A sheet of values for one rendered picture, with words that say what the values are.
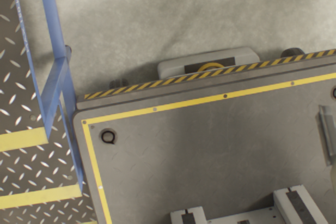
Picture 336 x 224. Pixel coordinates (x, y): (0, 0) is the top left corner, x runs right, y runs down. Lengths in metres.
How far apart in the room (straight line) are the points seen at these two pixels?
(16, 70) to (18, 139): 0.12
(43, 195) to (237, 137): 0.46
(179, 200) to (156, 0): 0.54
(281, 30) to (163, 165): 0.54
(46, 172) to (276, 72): 0.56
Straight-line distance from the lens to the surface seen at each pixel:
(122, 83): 1.43
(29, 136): 0.95
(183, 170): 1.29
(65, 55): 1.39
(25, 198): 1.24
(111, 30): 1.50
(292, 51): 1.49
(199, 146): 1.27
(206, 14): 1.51
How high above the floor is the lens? 1.47
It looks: 70 degrees down
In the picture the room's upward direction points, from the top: 164 degrees clockwise
